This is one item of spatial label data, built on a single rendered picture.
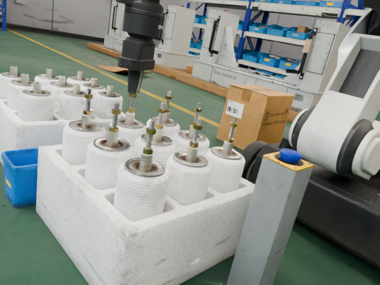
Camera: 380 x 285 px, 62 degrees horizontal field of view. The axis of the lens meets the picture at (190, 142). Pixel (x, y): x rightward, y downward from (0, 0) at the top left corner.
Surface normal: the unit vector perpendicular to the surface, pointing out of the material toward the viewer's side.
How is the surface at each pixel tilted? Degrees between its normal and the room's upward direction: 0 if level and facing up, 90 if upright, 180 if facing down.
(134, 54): 90
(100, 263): 90
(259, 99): 90
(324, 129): 63
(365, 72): 69
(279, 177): 90
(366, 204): 46
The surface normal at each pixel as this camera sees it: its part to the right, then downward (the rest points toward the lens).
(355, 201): -0.40, -0.59
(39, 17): 0.65, 0.36
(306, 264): 0.19, -0.93
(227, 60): -0.74, 0.07
